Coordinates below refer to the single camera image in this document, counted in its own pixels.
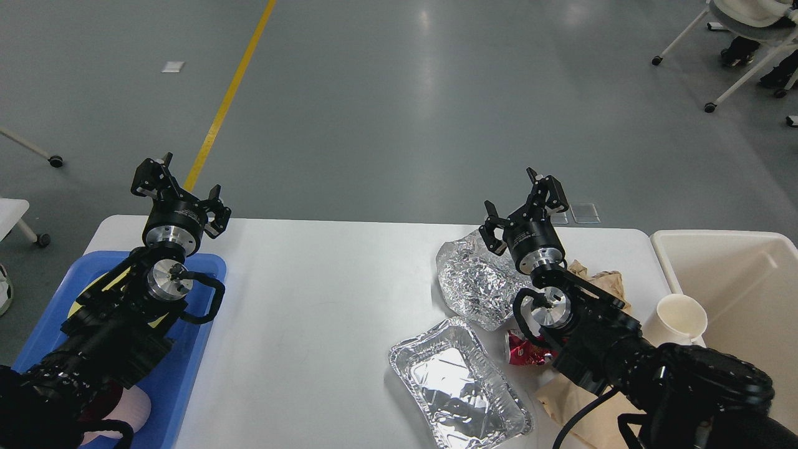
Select white rolling chair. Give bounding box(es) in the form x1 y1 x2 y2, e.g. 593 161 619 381
651 1 796 113

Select crumpled aluminium foil sheet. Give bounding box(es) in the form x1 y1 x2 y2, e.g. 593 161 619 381
435 230 533 332

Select crushed red can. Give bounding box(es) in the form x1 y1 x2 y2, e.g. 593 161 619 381
504 329 557 366

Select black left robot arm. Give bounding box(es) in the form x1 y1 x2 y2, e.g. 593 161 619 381
2 153 231 448

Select white paper cup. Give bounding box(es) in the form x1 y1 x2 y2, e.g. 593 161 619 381
642 294 709 348

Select yellow plastic plate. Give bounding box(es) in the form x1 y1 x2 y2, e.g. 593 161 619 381
66 268 168 328

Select brown paper bag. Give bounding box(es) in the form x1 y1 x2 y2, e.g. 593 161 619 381
536 374 643 448

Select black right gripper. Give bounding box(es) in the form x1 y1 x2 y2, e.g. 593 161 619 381
479 167 569 275

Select small white side table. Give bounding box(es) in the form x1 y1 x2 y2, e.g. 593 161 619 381
1 197 51 248

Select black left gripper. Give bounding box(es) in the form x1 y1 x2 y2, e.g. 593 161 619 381
130 152 232 257

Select seated person dark trousers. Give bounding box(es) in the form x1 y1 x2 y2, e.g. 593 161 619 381
720 12 798 89

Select beige plastic bin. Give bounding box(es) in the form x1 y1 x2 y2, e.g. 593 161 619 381
651 230 797 432

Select blue plastic tray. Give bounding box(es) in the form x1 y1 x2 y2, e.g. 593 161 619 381
12 251 212 448

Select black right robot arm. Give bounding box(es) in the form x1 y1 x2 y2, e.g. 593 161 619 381
479 168 796 448

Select standing person dark trousers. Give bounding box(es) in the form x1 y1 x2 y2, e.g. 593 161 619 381
0 264 14 316

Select aluminium foil tray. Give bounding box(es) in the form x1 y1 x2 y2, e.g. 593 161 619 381
388 317 535 448

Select grey office chair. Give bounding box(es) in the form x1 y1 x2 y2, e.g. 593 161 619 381
1 127 64 168

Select pink plastic mug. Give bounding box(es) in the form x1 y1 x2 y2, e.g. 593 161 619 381
78 383 151 433

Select crumpled brown paper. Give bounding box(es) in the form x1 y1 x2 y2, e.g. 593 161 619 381
567 259 633 315

